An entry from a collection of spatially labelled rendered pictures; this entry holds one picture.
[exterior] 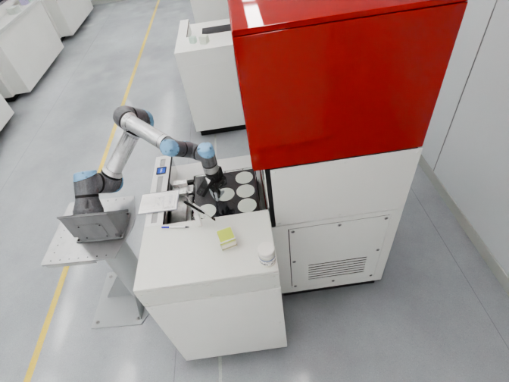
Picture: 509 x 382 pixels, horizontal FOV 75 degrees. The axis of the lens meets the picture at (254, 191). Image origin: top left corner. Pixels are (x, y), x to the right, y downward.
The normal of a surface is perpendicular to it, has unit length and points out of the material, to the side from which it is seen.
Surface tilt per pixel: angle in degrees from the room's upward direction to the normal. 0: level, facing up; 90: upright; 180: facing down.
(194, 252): 0
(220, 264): 0
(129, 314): 0
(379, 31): 90
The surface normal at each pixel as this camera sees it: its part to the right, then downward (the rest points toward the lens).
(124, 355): -0.11, -0.69
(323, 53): 0.10, 0.71
